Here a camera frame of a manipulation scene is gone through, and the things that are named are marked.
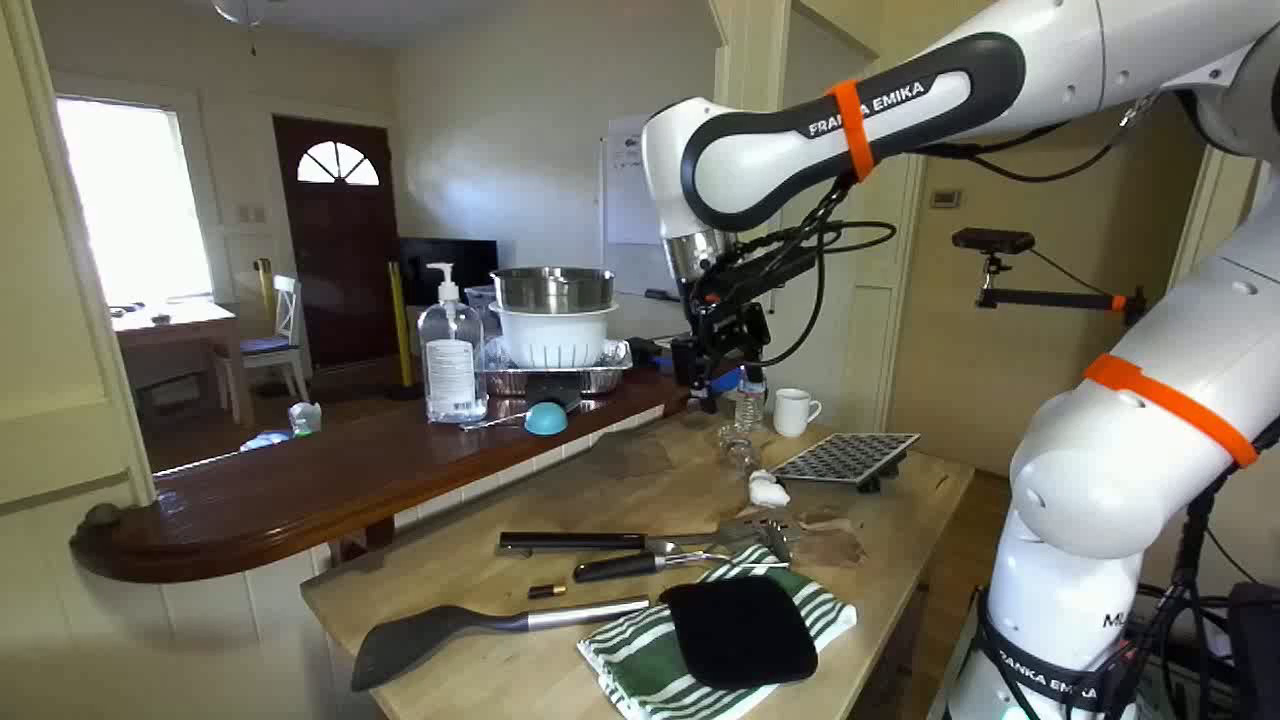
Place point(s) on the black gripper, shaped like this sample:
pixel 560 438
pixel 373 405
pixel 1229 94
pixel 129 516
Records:
pixel 731 327

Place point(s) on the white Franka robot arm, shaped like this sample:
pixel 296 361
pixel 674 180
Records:
pixel 1133 453

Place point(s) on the blue round plastic object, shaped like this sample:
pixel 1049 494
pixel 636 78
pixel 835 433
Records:
pixel 727 383

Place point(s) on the small white object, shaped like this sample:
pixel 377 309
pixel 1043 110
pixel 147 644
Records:
pixel 764 491

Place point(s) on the small brown object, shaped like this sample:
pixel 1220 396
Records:
pixel 546 588

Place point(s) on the clear plastic water bottle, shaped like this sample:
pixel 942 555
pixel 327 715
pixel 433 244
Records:
pixel 741 427

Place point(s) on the white mug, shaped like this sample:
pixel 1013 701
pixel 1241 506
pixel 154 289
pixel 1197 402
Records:
pixel 795 410

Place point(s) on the dark grid panel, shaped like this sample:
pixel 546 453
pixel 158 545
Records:
pixel 848 459

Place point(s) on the metal tray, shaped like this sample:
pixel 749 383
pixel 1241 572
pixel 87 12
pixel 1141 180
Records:
pixel 555 383

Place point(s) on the white plastic strainer basket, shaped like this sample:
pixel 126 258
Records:
pixel 556 338

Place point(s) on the stainless steel pot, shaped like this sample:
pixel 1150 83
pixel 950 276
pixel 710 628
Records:
pixel 555 287

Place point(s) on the black metal tongs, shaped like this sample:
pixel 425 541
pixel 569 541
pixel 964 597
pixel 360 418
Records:
pixel 575 541

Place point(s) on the clear plastic bag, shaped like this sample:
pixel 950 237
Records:
pixel 496 423

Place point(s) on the black cloth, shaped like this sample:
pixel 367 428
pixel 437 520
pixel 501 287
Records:
pixel 736 628

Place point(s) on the clear hand sanitizer pump bottle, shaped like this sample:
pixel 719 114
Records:
pixel 448 355

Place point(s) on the black monitor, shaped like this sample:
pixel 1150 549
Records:
pixel 445 267

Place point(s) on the green white striped towel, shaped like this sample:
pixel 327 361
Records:
pixel 626 662

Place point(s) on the yellow stick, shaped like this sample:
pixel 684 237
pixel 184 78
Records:
pixel 401 323

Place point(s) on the dark brown door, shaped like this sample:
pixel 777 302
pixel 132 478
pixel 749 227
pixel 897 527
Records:
pixel 340 255

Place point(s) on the dark wooden counter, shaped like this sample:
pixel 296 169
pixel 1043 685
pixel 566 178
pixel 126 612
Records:
pixel 333 482

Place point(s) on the small glass jar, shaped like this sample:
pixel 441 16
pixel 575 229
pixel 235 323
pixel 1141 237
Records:
pixel 305 418

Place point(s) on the white chair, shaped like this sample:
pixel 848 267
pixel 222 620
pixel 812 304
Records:
pixel 274 351

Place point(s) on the small wooden side table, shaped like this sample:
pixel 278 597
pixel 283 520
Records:
pixel 173 338

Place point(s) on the black box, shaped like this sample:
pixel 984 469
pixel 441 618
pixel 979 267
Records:
pixel 1256 654

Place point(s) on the bright window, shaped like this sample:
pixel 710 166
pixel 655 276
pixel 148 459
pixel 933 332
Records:
pixel 132 202

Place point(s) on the wall outlet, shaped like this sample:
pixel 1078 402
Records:
pixel 947 197

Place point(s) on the black external camera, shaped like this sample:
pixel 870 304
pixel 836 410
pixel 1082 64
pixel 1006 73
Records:
pixel 992 242

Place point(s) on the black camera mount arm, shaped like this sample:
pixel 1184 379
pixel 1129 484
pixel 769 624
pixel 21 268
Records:
pixel 1052 302

